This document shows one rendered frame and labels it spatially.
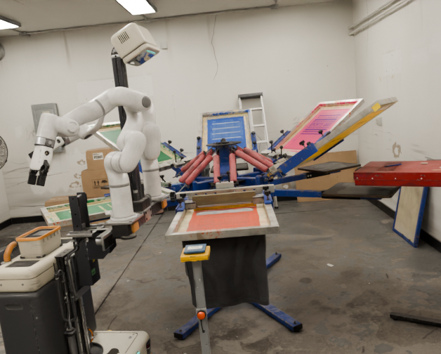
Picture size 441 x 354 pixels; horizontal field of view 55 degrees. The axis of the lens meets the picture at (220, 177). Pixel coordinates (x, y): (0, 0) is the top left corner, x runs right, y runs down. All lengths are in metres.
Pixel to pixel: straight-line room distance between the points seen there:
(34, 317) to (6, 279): 0.24
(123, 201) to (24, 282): 0.69
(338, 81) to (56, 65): 4.41
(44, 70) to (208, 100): 2.63
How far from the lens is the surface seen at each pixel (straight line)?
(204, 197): 2.74
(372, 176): 2.89
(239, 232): 2.18
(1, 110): 7.79
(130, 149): 1.93
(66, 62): 7.35
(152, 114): 2.39
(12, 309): 2.48
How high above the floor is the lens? 1.61
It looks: 9 degrees down
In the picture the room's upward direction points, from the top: 6 degrees counter-clockwise
